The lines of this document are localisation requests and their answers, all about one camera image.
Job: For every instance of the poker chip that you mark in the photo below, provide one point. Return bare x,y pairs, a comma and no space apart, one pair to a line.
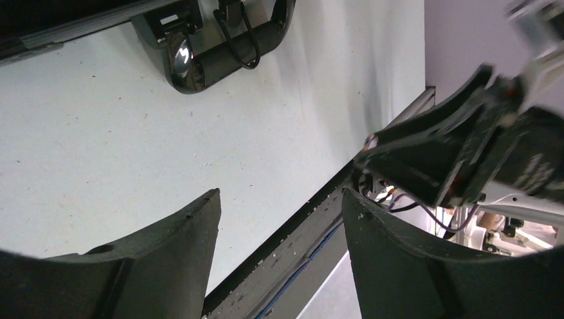
370,142

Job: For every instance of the black poker set case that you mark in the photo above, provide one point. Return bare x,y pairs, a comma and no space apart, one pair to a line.
197,43

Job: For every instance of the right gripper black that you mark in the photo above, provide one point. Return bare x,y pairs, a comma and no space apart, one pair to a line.
480,133

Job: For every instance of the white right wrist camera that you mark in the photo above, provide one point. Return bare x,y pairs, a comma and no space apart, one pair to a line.
540,24

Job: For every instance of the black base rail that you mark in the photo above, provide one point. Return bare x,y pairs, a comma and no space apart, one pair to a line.
284,273

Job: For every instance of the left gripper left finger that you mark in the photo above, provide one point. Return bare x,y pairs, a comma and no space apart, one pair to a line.
160,271

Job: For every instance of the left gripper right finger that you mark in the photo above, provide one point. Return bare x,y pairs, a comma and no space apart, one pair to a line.
401,271

